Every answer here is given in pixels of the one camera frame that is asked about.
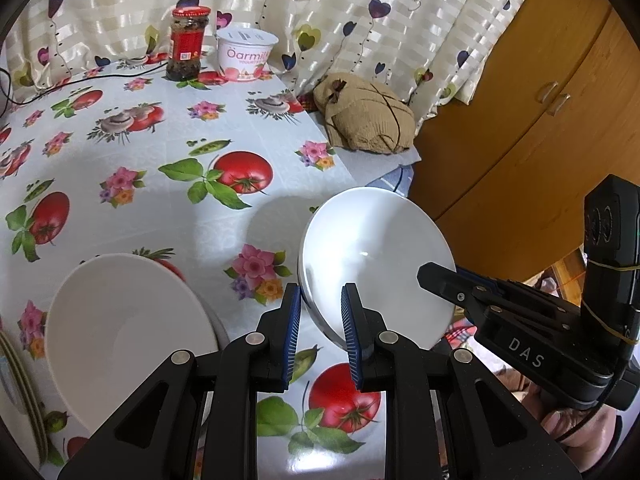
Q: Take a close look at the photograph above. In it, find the person's right hand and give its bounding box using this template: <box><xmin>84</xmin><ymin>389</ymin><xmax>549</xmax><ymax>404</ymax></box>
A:
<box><xmin>520</xmin><ymin>385</ymin><xmax>626</xmax><ymax>461</ymax></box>

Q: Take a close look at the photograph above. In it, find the heart printed striped curtain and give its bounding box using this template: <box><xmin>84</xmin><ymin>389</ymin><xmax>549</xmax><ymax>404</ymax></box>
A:
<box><xmin>0</xmin><ymin>0</ymin><xmax>546</xmax><ymax>123</ymax></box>

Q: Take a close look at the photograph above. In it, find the white ceramic bowl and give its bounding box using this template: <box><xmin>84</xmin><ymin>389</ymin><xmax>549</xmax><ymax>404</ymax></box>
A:
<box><xmin>44</xmin><ymin>253</ymin><xmax>221</xmax><ymax>433</ymax></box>
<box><xmin>296</xmin><ymin>186</ymin><xmax>457</xmax><ymax>361</ymax></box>

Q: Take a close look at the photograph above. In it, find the yellow-green patterned plate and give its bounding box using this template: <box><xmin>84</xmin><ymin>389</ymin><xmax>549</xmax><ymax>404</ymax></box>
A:
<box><xmin>0</xmin><ymin>330</ymin><xmax>49</xmax><ymax>467</ymax></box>

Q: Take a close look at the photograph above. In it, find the black power cable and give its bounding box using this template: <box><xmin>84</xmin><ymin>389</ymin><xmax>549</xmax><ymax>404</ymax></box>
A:
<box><xmin>0</xmin><ymin>55</ymin><xmax>168</xmax><ymax>107</ymax></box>

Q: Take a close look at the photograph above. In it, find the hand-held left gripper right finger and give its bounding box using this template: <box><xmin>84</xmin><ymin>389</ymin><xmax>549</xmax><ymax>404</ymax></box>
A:
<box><xmin>340</xmin><ymin>282</ymin><xmax>583</xmax><ymax>480</ymax></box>

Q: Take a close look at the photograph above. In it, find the white paper sheet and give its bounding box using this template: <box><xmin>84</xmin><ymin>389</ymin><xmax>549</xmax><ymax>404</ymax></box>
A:
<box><xmin>334</xmin><ymin>146</ymin><xmax>424</xmax><ymax>169</ymax></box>

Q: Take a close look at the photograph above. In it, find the white yogurt cup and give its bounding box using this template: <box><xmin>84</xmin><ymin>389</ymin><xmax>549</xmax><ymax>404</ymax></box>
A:
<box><xmin>215</xmin><ymin>26</ymin><xmax>279</xmax><ymax>84</ymax></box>

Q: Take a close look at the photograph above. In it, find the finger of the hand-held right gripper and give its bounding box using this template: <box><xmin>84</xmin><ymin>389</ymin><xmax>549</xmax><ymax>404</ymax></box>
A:
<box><xmin>452</xmin><ymin>267</ymin><xmax>582</xmax><ymax>312</ymax></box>
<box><xmin>416</xmin><ymin>261</ymin><xmax>566</xmax><ymax>326</ymax></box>

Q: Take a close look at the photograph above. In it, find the red lid sauce jar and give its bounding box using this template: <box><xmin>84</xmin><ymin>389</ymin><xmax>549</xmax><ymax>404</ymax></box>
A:
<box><xmin>166</xmin><ymin>5</ymin><xmax>212</xmax><ymax>82</ymax></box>

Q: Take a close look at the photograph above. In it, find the fruit printed tablecloth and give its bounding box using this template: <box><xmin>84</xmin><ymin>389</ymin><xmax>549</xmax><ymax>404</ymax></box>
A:
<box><xmin>0</xmin><ymin>55</ymin><xmax>401</xmax><ymax>480</ymax></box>

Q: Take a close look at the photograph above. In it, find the brown cloth bag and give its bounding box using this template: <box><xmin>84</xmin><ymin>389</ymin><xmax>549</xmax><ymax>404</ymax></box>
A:
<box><xmin>312</xmin><ymin>72</ymin><xmax>417</xmax><ymax>154</ymax></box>

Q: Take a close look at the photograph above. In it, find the blue checked cloth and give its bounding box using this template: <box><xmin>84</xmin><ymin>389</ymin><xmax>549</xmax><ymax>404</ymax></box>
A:
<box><xmin>366</xmin><ymin>164</ymin><xmax>416</xmax><ymax>199</ymax></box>

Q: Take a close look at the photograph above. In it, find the plain beige plate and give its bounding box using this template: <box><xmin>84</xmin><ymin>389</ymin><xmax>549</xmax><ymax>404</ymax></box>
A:
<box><xmin>0</xmin><ymin>355</ymin><xmax>36</xmax><ymax>456</ymax></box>

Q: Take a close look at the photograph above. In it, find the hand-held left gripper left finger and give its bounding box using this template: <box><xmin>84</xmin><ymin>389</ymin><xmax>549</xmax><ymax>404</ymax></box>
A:
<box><xmin>57</xmin><ymin>282</ymin><xmax>302</xmax><ymax>480</ymax></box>

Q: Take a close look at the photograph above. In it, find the wooden cabinet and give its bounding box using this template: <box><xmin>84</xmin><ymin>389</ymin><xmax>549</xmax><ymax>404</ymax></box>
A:
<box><xmin>405</xmin><ymin>0</ymin><xmax>640</xmax><ymax>286</ymax></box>

